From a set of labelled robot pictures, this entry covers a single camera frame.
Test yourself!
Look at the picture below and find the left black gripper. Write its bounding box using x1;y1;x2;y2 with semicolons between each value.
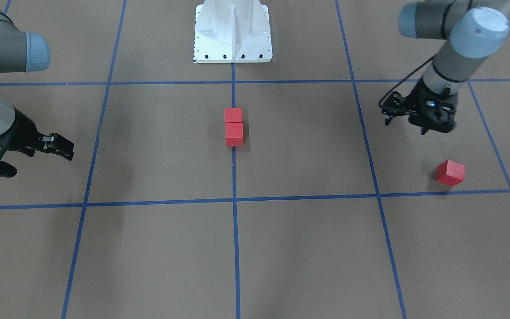
408;79;457;135

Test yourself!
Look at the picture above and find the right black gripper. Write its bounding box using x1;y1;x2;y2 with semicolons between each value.
0;109;75;161

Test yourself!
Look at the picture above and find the red wooden cube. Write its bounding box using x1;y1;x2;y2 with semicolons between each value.
436;160;466;187
225;122;244;147

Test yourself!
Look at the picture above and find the red wooden cube carried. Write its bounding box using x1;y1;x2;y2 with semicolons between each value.
224;108;243;124

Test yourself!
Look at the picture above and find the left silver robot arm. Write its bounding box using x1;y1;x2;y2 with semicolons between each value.
382;0;510;134

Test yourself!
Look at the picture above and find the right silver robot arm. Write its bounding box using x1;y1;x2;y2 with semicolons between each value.
0;9;73;161

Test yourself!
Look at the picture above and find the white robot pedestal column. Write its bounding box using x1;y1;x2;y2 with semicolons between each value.
193;0;273;63

